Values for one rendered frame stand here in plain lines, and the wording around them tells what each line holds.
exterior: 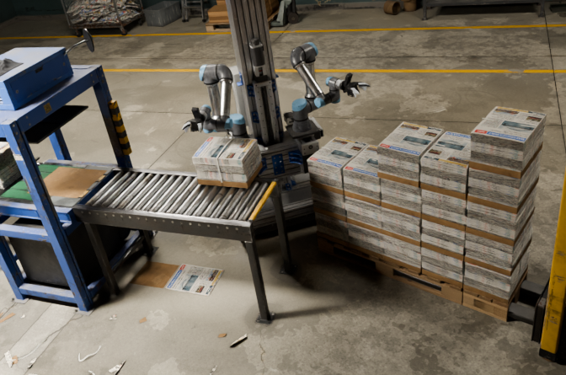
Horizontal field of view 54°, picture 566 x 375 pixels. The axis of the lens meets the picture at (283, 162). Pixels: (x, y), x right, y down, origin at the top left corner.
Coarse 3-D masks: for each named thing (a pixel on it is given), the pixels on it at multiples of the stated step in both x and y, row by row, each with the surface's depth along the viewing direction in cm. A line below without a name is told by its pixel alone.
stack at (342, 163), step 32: (320, 160) 393; (352, 160) 387; (320, 192) 405; (352, 192) 386; (384, 192) 367; (416, 192) 350; (320, 224) 423; (352, 224) 401; (384, 224) 381; (416, 224) 361; (416, 256) 376; (448, 256) 359; (448, 288) 371
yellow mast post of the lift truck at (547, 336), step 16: (560, 208) 274; (560, 224) 278; (560, 240) 282; (560, 256) 286; (560, 272) 290; (560, 288) 295; (560, 304) 300; (544, 320) 312; (560, 320) 305; (544, 336) 317
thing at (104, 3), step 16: (64, 0) 1039; (80, 0) 1054; (96, 0) 1025; (112, 0) 1019; (128, 0) 1056; (80, 16) 1060; (96, 16) 1041; (112, 16) 1032; (128, 16) 1049; (80, 32) 1076
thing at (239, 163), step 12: (240, 144) 385; (252, 144) 382; (228, 156) 373; (240, 156) 371; (252, 156) 381; (228, 168) 374; (240, 168) 370; (252, 168) 382; (228, 180) 380; (240, 180) 377
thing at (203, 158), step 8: (208, 144) 391; (216, 144) 390; (200, 152) 383; (208, 152) 382; (216, 152) 380; (200, 160) 378; (208, 160) 376; (200, 168) 382; (208, 168) 380; (200, 176) 386; (208, 176) 384; (216, 176) 382
